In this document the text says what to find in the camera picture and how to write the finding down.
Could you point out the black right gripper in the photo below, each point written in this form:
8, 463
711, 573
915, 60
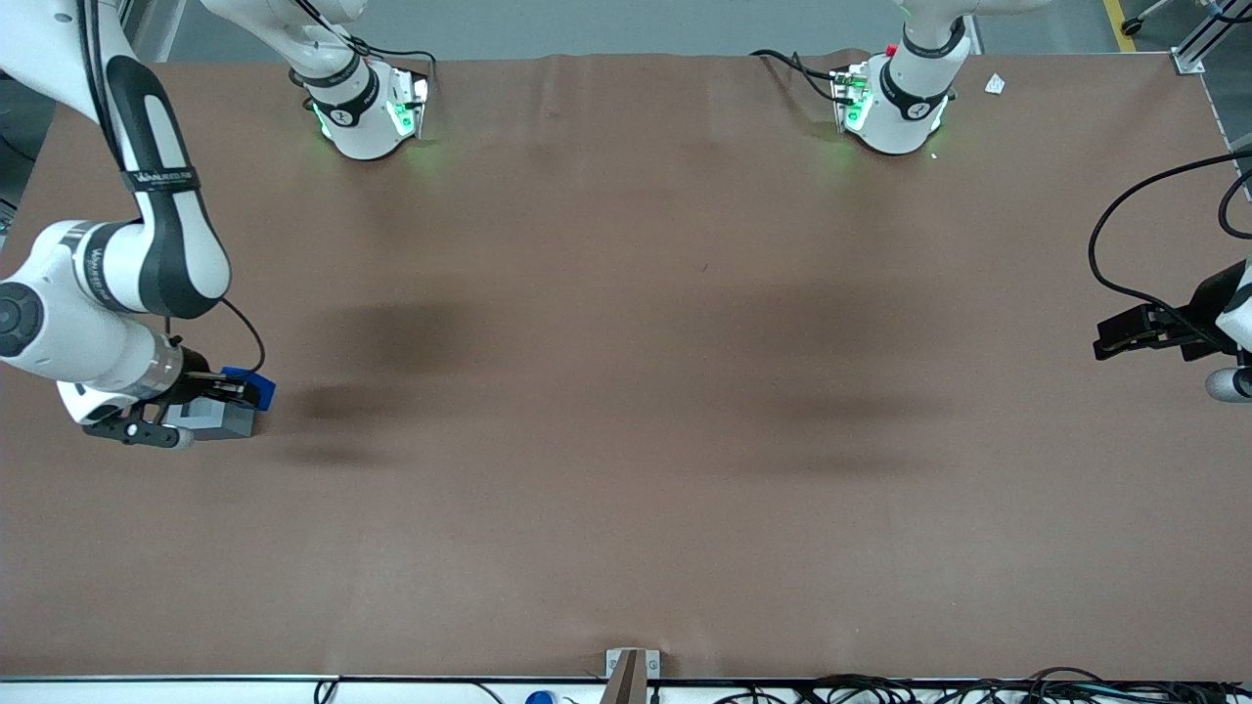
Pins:
196, 383

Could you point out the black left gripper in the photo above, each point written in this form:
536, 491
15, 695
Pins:
1205, 305

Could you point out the blue plastic part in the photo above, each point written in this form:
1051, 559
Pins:
262, 383

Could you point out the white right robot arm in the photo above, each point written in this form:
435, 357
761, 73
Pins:
147, 244

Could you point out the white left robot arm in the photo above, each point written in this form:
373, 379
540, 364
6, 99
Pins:
905, 93

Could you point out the gray base block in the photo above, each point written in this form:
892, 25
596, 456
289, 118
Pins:
220, 422

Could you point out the small white paper scrap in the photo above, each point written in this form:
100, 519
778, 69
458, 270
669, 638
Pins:
995, 84

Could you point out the black caster wheel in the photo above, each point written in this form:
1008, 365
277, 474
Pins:
1135, 22

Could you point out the brown table mat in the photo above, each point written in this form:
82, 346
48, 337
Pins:
626, 391

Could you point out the blue round cap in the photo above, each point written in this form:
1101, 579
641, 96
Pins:
540, 698

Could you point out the aluminum frame profile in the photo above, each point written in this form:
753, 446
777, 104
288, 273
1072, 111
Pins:
1208, 34

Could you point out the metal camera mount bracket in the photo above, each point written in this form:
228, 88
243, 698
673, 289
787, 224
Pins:
631, 670

